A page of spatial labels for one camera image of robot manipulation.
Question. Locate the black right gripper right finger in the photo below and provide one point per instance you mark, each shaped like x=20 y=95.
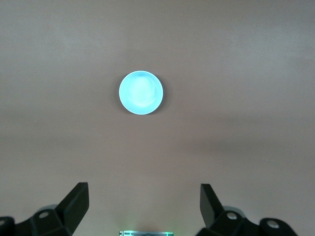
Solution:
x=216 y=221

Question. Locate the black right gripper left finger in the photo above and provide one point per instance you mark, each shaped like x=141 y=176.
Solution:
x=66 y=216

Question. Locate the light blue bowl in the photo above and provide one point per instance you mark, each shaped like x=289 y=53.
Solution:
x=140 y=92

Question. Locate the brown table cover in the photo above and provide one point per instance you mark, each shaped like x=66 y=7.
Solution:
x=221 y=73

